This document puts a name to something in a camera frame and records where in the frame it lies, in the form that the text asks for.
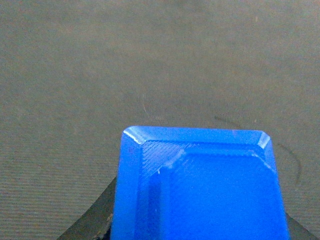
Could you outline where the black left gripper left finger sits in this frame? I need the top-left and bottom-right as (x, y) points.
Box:
(58, 178), (117, 240)

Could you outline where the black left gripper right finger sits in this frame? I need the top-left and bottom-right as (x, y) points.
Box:
(286, 213), (318, 240)

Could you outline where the blue rectangular plastic part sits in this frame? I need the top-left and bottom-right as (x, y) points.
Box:
(111, 126), (290, 240)

